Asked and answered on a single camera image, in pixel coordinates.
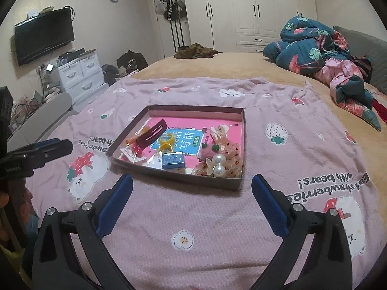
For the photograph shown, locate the hanging bags on rack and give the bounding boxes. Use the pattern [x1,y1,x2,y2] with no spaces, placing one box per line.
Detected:
[154,0,188,22]

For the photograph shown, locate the white wardrobe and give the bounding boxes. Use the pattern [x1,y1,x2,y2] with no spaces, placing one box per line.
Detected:
[180,0,318,53]

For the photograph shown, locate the olive garment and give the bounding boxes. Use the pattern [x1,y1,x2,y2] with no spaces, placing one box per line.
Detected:
[174,43,223,60]

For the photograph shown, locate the maroon hair claw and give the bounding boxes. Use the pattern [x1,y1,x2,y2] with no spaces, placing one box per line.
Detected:
[137,119,167,149]

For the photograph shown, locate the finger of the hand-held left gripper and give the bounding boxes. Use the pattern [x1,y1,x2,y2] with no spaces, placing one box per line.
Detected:
[29,140,74,170]
[7,138,69,155]

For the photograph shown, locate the black wall television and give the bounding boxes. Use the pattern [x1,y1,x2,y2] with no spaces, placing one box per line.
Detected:
[15,7,75,67]

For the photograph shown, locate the tan bed sheet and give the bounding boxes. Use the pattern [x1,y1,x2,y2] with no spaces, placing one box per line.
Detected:
[130,51,387,164]

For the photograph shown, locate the teal floral quilt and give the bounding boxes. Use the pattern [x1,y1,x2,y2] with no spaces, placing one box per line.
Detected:
[262,16,383,132]

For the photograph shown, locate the blue earring box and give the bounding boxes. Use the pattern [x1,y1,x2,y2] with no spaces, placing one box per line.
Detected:
[162,152,186,170]

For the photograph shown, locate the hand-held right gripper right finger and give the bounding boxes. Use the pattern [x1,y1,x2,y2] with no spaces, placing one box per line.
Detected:
[252,174,354,290]

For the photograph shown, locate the orange tulle scrunchie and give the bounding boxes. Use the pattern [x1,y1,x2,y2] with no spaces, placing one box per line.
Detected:
[193,140,244,179]

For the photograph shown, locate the cardboard box tray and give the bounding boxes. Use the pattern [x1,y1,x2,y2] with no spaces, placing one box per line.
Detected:
[107,105,249,191]

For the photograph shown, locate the clear plastic bag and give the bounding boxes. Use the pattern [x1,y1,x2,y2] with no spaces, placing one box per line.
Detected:
[148,133,179,170]

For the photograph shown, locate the pink printed blanket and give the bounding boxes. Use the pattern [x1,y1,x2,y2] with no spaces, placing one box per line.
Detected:
[26,77,381,290]

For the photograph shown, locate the white drawer cabinet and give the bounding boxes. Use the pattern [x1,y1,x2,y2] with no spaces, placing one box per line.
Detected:
[56,48,110,109]

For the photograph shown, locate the white earring card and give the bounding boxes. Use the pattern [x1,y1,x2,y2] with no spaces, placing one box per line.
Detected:
[119,149,142,164]

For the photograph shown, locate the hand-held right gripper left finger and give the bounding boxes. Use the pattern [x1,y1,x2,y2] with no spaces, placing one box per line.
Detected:
[32,174,135,290]

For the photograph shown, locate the dark bag pile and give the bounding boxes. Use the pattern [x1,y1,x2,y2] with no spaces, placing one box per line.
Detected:
[116,50,149,73]

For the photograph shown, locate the cream hair claw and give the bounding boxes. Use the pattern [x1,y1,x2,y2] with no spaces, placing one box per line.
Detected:
[209,124,229,142]

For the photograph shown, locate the cluttered cables pile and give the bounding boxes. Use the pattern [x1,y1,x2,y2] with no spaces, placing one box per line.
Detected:
[9,89,49,129]

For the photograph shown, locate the pearl hair clip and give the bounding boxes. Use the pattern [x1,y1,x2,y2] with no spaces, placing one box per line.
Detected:
[206,154,227,178]

